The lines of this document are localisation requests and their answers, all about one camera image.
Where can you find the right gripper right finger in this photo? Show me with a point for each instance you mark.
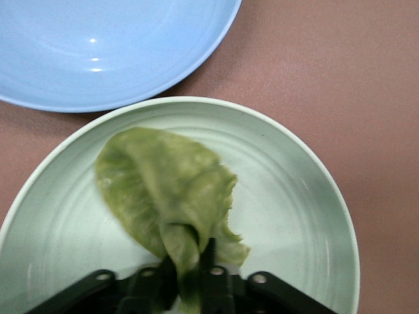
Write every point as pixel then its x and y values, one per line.
pixel 216 288

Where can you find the green lettuce leaf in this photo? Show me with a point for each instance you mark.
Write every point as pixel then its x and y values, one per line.
pixel 163 183

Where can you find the pale green round plate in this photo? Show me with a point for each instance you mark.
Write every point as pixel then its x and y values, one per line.
pixel 288 202

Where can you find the blue round plate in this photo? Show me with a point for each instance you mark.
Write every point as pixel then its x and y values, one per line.
pixel 98 49

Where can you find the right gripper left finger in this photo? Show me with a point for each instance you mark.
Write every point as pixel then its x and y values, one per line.
pixel 147 288

